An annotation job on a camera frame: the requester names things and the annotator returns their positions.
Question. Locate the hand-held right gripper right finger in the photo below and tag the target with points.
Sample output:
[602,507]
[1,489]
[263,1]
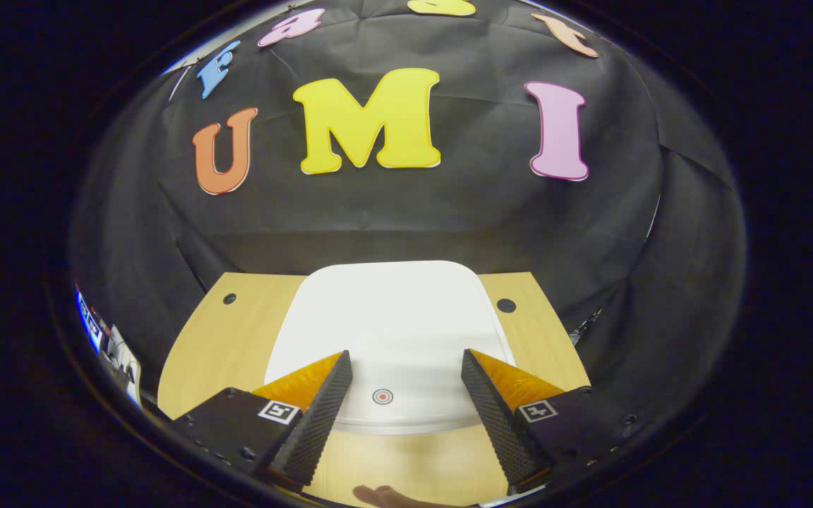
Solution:
[495,423]

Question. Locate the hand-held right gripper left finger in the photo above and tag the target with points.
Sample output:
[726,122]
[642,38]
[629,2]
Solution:
[322,423]

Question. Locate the white desktop garbage bin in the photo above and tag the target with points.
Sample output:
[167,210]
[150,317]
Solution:
[392,317]

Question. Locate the white side desk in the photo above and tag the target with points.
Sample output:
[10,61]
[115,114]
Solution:
[124,367]

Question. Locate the computer monitor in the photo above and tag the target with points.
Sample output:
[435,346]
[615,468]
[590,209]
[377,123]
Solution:
[90,321]

